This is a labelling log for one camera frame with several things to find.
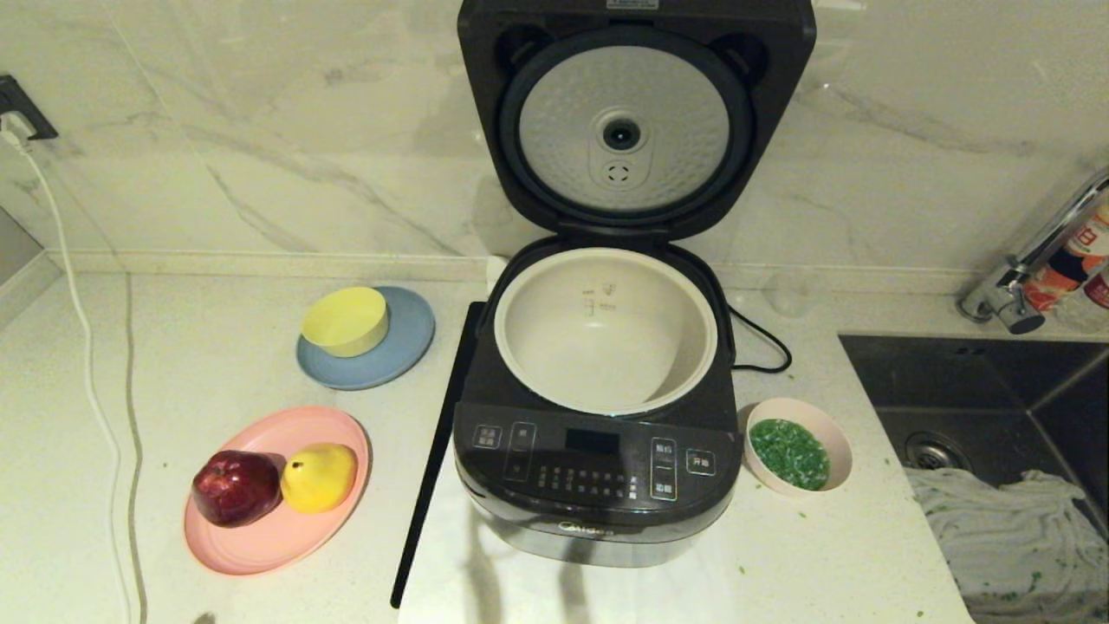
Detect black rice cooker lid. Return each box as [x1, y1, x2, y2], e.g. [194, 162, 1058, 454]
[457, 0, 818, 245]

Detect white inner pot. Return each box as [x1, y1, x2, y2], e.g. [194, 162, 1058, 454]
[492, 247, 720, 418]

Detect black rice cooker body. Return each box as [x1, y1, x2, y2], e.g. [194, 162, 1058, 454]
[451, 234, 746, 569]

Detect yellow bowl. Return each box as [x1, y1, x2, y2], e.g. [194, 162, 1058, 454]
[300, 287, 390, 359]

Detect pink bowl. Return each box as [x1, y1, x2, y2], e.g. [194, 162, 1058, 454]
[743, 397, 854, 499]

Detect blue plate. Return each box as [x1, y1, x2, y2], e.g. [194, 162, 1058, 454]
[295, 285, 436, 392]

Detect green chopped bits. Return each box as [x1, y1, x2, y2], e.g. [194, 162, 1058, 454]
[749, 419, 833, 492]

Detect yellow pear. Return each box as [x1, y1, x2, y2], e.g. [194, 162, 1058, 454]
[280, 443, 359, 514]

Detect pink plate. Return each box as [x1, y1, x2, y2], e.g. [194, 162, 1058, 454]
[183, 406, 372, 576]

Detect red apple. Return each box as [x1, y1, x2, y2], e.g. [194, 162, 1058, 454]
[191, 450, 282, 528]

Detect dark steel sink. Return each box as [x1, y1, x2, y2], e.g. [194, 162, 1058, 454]
[839, 334, 1109, 624]

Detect chrome faucet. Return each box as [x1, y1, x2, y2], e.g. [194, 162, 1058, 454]
[957, 169, 1109, 335]

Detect grey rag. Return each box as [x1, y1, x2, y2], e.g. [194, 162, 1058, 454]
[905, 468, 1109, 621]

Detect orange red bottle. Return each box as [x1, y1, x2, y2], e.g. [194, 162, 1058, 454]
[1031, 204, 1109, 313]

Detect black cooker power cord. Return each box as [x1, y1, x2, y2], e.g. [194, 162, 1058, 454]
[726, 303, 794, 375]

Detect white power cable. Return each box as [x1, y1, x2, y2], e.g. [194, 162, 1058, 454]
[13, 146, 135, 624]

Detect black wall socket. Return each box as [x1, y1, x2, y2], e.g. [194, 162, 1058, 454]
[0, 74, 59, 141]

